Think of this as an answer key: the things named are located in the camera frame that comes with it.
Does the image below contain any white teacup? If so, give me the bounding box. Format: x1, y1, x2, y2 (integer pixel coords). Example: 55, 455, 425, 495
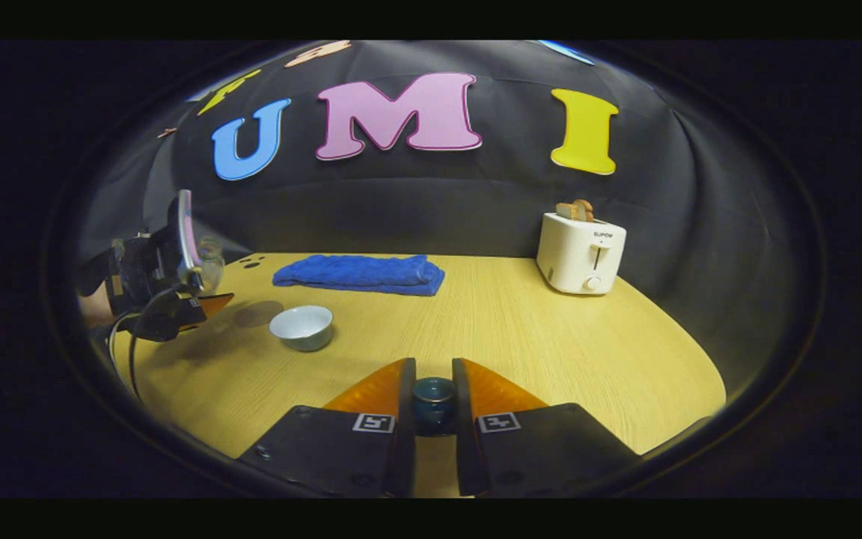
269, 305, 334, 353

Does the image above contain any teal teacup lid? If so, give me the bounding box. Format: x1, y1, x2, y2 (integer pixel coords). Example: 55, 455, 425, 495
412, 377, 459, 437

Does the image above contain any blue towel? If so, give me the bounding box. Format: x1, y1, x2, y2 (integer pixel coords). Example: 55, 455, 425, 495
272, 255, 446, 297

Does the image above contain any white toaster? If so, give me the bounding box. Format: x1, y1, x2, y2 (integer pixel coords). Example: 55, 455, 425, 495
536, 212, 628, 296

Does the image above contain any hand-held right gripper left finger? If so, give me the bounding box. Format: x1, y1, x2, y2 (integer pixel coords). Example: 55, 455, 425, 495
236, 357, 418, 499

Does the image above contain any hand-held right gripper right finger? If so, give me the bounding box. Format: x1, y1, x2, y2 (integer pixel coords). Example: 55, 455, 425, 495
452, 357, 641, 499

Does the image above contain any black backdrop cloth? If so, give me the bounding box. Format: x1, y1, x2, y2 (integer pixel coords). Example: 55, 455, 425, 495
76, 41, 813, 398

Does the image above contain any clear plastic water bottle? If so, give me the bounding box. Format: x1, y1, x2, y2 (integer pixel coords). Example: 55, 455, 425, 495
195, 237, 226, 294

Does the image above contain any brown round coaster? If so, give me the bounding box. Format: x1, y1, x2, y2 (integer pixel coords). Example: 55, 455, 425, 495
233, 300, 285, 329

